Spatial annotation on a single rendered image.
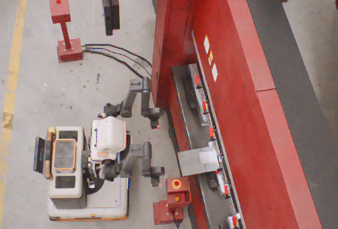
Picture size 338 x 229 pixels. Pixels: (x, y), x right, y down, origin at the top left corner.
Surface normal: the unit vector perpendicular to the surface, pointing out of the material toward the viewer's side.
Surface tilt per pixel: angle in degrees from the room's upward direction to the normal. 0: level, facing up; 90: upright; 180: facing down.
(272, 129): 0
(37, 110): 0
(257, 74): 0
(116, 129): 42
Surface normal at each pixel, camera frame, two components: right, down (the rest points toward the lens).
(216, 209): 0.07, -0.42
